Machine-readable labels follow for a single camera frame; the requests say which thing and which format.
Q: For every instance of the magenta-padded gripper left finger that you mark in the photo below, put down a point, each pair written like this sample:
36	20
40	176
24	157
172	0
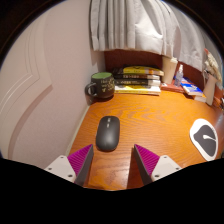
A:
59	165

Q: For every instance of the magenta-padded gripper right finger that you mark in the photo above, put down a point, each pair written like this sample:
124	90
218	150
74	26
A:
165	165

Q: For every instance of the dark grey computer mouse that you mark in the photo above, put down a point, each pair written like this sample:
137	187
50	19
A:
108	134

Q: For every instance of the white and grey mouse pad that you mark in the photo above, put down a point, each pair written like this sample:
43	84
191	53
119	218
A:
205	140

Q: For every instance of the red book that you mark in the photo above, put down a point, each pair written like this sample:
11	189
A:
170	88

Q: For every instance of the white and yellow book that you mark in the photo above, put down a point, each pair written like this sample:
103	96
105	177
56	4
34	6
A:
136	89

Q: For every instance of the blue book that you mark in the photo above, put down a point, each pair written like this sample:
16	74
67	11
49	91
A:
192	88

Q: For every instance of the white ceramic vase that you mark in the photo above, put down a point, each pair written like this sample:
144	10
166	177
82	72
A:
210	90

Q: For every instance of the black book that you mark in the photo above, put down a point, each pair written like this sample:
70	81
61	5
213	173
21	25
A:
136	77
136	82

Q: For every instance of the clear pump bottle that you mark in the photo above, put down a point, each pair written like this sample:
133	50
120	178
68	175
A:
179	78

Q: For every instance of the dark mug with green inside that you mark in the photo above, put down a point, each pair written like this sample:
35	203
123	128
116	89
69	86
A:
103	86

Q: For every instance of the white pleated curtain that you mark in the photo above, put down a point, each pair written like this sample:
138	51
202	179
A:
143	23

